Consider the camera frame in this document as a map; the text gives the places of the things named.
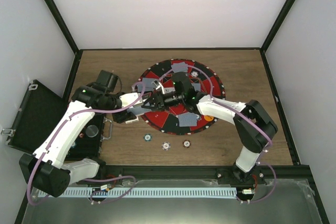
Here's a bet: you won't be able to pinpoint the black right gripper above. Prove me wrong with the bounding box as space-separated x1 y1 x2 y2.
144 90 185 112

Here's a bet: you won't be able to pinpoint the blue backed card deck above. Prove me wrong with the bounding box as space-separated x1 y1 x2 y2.
127 106 150 116

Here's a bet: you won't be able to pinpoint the dealt card seat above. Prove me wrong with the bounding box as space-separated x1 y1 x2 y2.
171 62 188 73
142 78 157 91
177 112 199 127

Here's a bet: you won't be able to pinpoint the green blue 50 chip stack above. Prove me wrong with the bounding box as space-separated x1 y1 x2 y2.
143 134 152 142

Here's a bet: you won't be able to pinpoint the dealt card bottom seat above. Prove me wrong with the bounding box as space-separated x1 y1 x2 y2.
177 112 199 127

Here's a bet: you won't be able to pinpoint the dealt card top seat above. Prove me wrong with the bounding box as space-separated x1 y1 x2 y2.
171 62 188 73

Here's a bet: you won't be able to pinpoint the orange blue 10 chip stack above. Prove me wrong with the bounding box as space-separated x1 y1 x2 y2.
162 142 171 151

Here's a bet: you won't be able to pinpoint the community card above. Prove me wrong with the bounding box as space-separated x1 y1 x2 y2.
192 83 201 91

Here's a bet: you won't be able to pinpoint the orange dealer button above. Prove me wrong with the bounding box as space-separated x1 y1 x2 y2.
204 115 214 122

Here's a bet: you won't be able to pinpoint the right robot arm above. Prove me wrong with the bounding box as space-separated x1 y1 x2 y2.
141 91 278 184

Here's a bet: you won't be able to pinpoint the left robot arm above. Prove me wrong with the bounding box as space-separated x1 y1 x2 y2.
19 86 143 206

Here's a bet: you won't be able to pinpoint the white card box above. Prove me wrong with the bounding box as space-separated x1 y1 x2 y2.
125 116 139 124

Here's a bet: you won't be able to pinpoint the round red black poker mat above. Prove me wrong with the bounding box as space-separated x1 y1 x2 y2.
139 59 226 135

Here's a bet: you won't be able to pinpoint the round grey metal disc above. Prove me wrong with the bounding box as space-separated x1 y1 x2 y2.
85 125 99 138

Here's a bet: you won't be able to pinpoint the red 100 chip stack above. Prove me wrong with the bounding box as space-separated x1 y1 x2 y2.
183 140 191 148

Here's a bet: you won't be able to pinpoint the black poker set case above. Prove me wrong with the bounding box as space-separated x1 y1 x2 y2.
5 80 106 161

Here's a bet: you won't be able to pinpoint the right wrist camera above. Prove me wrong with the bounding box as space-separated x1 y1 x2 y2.
171 72 195 94

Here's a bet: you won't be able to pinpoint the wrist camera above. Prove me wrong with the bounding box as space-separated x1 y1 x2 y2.
171 72 195 94
96 70 119 92

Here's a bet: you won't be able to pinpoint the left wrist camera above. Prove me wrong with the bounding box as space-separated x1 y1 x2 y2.
96 70 119 92

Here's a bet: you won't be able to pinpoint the light blue slotted cable duct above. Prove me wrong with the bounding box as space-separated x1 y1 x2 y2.
38 187 237 198

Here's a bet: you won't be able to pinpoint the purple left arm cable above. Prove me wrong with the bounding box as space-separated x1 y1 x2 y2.
27 82 146 206

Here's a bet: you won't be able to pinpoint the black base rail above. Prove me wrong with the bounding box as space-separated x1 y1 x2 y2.
76 165 310 185

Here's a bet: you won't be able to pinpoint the black enclosure frame post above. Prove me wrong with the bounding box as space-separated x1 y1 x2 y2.
28 0 81 51

